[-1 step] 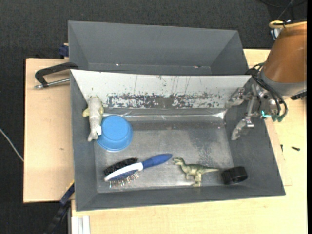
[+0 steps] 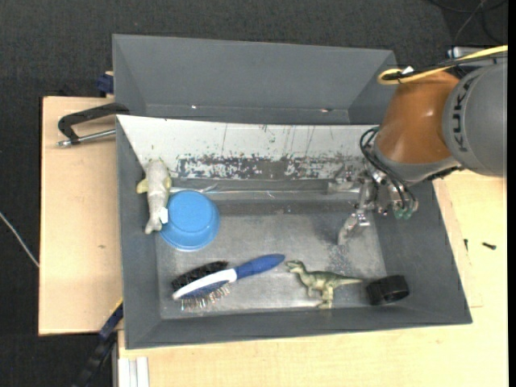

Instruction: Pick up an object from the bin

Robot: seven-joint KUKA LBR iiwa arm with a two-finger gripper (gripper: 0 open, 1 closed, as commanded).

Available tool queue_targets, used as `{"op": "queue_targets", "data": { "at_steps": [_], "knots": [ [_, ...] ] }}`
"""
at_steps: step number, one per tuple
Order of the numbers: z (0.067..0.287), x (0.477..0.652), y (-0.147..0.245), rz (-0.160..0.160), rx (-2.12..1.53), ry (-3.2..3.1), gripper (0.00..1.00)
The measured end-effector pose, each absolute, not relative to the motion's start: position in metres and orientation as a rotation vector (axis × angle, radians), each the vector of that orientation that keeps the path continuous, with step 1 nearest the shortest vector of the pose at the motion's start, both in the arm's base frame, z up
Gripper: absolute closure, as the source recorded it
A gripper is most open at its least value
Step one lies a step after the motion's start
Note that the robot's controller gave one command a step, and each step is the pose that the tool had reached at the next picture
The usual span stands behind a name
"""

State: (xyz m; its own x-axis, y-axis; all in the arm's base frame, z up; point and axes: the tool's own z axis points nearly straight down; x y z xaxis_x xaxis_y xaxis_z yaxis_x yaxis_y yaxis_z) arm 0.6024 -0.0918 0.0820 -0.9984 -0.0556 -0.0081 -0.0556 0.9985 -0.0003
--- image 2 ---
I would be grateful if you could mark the white toy animal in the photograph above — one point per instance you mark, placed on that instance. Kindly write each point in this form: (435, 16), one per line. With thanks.
(157, 188)

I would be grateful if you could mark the blue and white hairbrush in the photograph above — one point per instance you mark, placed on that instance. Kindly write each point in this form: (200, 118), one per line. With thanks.
(225, 278)

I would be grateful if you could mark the blue plastic bowl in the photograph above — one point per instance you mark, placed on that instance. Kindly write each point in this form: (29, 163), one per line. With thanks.
(191, 220)

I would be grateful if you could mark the green toy dinosaur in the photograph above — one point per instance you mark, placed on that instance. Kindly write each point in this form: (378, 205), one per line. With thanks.
(320, 281)

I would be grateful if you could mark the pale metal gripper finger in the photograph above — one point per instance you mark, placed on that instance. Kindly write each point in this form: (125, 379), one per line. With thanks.
(354, 226)
(342, 186)

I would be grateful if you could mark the small black screw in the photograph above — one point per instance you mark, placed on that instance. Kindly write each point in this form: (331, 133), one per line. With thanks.
(490, 246)

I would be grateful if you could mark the grey metal bin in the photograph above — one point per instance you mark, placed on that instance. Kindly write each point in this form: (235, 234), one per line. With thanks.
(262, 79)

